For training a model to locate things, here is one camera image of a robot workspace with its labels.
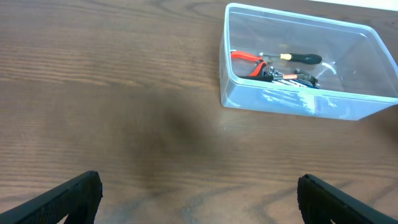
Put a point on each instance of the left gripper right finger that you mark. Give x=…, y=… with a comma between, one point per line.
x=322, y=203

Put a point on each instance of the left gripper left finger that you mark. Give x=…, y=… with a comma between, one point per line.
x=75, y=201

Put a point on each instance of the small hammer black handle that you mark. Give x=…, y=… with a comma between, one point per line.
x=296, y=75

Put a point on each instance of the black yellow screwdriver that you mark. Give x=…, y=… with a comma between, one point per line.
x=309, y=59

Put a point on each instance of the red handled pliers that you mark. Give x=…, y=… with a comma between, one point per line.
x=261, y=63

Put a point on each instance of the clear plastic container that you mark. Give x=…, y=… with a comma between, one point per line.
x=357, y=76

